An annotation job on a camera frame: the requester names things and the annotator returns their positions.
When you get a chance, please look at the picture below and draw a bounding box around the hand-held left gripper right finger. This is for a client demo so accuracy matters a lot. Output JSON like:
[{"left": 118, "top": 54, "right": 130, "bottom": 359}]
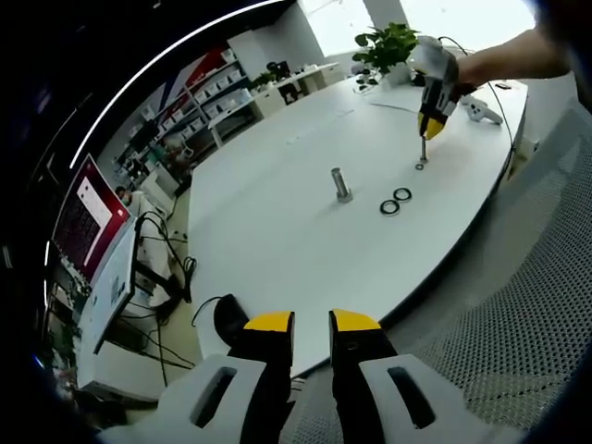
[{"left": 327, "top": 308, "right": 526, "bottom": 444}]

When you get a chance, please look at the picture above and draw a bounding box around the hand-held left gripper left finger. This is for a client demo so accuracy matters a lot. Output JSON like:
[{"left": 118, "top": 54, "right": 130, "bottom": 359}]
[{"left": 98, "top": 310, "right": 297, "bottom": 444}]

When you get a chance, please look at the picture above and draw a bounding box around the thick threaded metal stud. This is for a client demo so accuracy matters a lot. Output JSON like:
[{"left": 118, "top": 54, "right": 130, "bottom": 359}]
[{"left": 329, "top": 166, "right": 354, "bottom": 204}]

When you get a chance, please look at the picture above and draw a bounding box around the white paper sheet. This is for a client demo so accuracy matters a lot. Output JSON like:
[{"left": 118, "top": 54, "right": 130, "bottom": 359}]
[{"left": 368, "top": 87, "right": 421, "bottom": 115}]

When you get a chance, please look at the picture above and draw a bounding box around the white game controller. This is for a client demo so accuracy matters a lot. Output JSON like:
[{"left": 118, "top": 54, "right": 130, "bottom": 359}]
[{"left": 461, "top": 93, "right": 505, "bottom": 127}]

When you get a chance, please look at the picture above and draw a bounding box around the potted green plant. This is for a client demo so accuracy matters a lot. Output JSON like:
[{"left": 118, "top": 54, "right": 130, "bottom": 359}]
[{"left": 351, "top": 21, "right": 422, "bottom": 89}]

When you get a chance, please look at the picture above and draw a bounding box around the black computer mouse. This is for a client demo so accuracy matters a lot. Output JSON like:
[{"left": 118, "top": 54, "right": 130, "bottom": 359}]
[{"left": 213, "top": 292, "right": 252, "bottom": 355}]

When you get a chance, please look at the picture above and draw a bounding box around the white side counter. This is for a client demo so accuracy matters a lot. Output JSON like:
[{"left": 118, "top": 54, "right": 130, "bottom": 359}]
[{"left": 252, "top": 61, "right": 347, "bottom": 119}]

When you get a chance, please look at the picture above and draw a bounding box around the small potted plant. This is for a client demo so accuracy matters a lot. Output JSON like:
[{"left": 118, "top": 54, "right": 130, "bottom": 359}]
[{"left": 248, "top": 68, "right": 279, "bottom": 93}]

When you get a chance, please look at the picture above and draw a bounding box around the white shelf with storage bins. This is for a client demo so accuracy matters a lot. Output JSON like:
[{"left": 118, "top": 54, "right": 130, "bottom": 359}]
[{"left": 114, "top": 44, "right": 261, "bottom": 156}]

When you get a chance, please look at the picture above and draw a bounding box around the white laptop with red screen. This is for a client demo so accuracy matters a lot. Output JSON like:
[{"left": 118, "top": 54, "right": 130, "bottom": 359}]
[{"left": 49, "top": 154, "right": 140, "bottom": 357}]

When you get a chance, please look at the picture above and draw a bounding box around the long ceiling light strip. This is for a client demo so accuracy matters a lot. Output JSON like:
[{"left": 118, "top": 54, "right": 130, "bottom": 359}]
[{"left": 68, "top": 0, "right": 286, "bottom": 171}]

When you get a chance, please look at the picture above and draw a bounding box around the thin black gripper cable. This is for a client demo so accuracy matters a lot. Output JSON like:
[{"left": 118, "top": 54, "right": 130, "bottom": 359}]
[{"left": 438, "top": 35, "right": 518, "bottom": 152}]

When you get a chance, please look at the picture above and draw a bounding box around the black mouse cable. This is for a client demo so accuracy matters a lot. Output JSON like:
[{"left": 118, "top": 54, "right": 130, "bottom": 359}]
[{"left": 190, "top": 295, "right": 232, "bottom": 328}]

